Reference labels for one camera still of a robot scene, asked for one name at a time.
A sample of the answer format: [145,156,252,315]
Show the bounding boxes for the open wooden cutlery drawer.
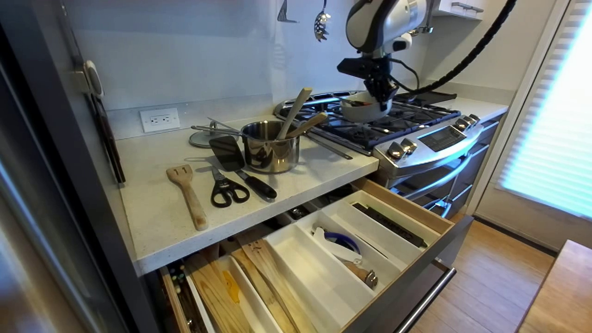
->
[160,180,472,333]

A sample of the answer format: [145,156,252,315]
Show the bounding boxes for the white and blue drawer utensil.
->
[312,226,378,289]

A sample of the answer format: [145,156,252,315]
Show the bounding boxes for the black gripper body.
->
[337,58,398,106]

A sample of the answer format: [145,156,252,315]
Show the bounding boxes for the glass pot lid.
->
[189,121,239,148]

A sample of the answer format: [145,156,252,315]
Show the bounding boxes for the black spatula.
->
[210,135,278,202]

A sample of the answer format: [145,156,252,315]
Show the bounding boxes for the long metal rod on counter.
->
[306,134,354,160]

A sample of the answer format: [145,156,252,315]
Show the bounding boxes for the wooden spoon in pot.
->
[276,89,313,141]

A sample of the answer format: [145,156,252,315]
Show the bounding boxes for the white wall power outlet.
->
[141,108,180,134]

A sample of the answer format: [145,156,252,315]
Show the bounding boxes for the black knife in drawer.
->
[354,204,428,248]

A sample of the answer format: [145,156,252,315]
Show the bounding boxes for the stainless steel gas stove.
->
[295,93,508,219]

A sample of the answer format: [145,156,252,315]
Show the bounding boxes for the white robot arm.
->
[337,0,430,110]

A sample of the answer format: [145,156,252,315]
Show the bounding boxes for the wooden slotted spatula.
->
[167,165,208,232]

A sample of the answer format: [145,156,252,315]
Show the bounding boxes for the black handled scissors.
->
[212,169,250,208]

